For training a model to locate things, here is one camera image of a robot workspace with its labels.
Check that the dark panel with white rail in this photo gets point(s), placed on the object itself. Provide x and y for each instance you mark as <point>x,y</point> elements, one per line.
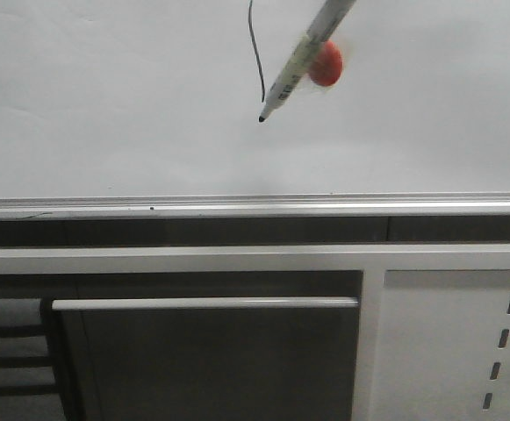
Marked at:
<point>220,358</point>

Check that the white perforated side panel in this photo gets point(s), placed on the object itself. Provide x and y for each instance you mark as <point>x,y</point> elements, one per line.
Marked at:
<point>443,346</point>

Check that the white whiteboard with aluminium frame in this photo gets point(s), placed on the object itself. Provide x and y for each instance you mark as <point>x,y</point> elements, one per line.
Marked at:
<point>129,106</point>

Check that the white black-tip whiteboard marker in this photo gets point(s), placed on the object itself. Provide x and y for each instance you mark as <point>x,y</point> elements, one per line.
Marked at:
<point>322,27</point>

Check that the white metal workbench frame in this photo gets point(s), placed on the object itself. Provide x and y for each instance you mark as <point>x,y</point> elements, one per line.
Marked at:
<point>373,261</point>

